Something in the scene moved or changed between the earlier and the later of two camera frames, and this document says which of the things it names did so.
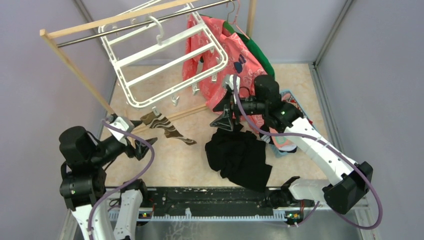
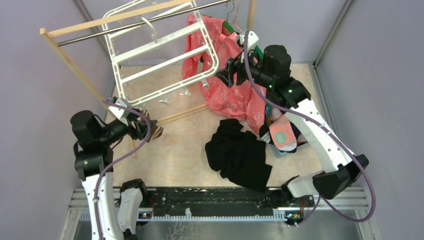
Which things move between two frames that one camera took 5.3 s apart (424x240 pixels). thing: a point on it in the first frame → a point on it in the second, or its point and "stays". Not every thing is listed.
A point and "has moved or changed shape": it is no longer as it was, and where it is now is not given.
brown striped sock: (160, 122) has moved or changed shape
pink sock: (282, 142) stays
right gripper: (224, 121) → (226, 75)
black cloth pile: (240, 157) stays
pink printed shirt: (210, 56) stays
